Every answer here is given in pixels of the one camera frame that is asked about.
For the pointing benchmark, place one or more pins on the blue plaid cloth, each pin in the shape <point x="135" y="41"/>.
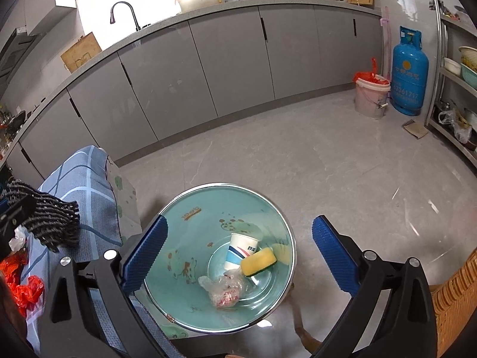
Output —
<point x="74" y="179"/>

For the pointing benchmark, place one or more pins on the range hood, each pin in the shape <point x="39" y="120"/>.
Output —
<point x="15" y="52"/>

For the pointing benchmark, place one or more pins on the red plastic bag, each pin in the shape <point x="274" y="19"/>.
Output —
<point x="363" y="78"/>

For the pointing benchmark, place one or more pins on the clear crumpled plastic bag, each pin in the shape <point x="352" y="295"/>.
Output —
<point x="223" y="291"/>

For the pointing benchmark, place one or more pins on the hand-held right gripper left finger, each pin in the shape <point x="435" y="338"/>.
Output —
<point x="145" y="255"/>

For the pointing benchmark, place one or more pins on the green bowl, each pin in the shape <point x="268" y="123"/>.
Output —
<point x="469" y="76"/>

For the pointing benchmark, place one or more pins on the blue gas cylinder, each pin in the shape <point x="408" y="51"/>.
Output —
<point x="410" y="74"/>

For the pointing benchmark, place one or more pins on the orange blue snack wrapper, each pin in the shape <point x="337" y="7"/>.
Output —
<point x="26" y="289"/>

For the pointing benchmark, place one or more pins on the black wok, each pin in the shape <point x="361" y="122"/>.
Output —
<point x="16" y="118"/>

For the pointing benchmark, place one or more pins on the grey striped knitted cloth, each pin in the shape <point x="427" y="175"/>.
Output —
<point x="48" y="212"/>

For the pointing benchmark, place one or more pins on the teal metal basin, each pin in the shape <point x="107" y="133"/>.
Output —
<point x="186" y="238"/>

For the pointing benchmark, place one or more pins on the white plastic basin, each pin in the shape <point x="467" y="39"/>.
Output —
<point x="197" y="0"/>

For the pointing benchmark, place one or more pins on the white bowl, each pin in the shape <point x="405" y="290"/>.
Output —
<point x="451" y="66"/>

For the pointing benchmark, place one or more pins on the cardboard piece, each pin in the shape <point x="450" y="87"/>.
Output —
<point x="415" y="128"/>

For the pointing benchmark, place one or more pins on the yellow sponge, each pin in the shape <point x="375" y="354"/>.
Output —
<point x="257" y="263"/>

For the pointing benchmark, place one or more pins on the pink stick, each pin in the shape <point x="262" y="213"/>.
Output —
<point x="385" y="26"/>

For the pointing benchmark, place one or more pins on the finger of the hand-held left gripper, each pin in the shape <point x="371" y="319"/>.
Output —
<point x="16" y="214"/>

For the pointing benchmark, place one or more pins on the orange wicker chair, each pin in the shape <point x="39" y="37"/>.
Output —
<point x="454" y="298"/>

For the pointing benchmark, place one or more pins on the brown wooden stool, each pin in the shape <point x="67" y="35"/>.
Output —
<point x="302" y="328"/>

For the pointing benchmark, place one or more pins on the group of spice bottles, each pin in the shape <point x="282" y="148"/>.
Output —
<point x="4" y="134"/>

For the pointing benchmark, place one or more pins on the metal shelf rack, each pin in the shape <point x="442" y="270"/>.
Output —
<point x="441" y="44"/>

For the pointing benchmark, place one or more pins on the pink plastic bucket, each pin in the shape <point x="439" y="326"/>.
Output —
<point x="369" y="100"/>

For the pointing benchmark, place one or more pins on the grey kitchen counter cabinet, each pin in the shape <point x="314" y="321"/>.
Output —
<point x="167" y="74"/>

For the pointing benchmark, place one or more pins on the black kitchen faucet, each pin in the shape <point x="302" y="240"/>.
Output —
<point x="130" y="11"/>

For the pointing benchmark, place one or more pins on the white crumpled plastic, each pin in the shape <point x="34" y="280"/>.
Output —
<point x="16" y="240"/>

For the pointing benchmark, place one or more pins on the striped paper cup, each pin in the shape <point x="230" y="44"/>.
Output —
<point x="238" y="250"/>

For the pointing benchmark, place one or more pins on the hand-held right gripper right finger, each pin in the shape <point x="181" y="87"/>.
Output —
<point x="333" y="257"/>

